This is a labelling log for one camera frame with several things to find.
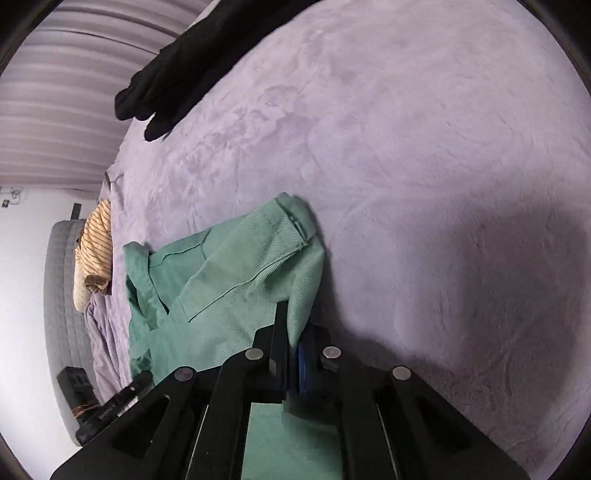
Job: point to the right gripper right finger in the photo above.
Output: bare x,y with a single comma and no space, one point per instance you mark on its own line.
336,387

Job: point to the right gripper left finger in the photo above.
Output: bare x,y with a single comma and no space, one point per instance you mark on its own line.
225,395

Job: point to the green shirt garment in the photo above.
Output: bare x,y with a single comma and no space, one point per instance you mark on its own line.
199,300

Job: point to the grey quilted headboard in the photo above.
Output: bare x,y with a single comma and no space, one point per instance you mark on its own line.
66,337

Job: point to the yellow striped garment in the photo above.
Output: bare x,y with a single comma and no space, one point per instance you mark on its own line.
93,256

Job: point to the lilac plush bed blanket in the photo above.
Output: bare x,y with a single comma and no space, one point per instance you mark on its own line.
444,147

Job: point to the white pleated curtain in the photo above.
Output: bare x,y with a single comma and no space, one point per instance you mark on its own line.
58,128

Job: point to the black garment on bed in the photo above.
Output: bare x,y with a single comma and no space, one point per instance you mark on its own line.
172,83

